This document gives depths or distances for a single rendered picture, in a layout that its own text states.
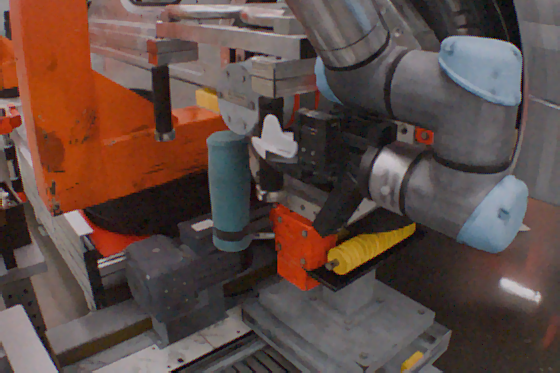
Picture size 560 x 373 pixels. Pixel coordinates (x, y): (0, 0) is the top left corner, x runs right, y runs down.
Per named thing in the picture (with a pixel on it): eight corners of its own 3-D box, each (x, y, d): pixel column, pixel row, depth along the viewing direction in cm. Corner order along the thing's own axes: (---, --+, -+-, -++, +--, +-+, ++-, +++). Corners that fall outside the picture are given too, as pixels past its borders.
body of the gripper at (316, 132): (332, 100, 59) (410, 121, 50) (330, 162, 62) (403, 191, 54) (288, 110, 54) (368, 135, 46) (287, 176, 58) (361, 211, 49)
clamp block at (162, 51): (199, 60, 89) (198, 34, 87) (158, 66, 84) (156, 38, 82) (187, 58, 93) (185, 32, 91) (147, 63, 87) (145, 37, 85)
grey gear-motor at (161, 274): (281, 311, 142) (281, 215, 129) (164, 371, 117) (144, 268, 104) (246, 285, 155) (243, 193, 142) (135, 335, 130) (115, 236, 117)
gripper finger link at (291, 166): (281, 142, 61) (335, 157, 56) (281, 154, 62) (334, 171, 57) (257, 151, 58) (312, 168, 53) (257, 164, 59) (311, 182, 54)
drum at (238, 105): (345, 124, 90) (349, 53, 84) (259, 148, 77) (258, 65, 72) (297, 109, 100) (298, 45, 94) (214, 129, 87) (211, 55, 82)
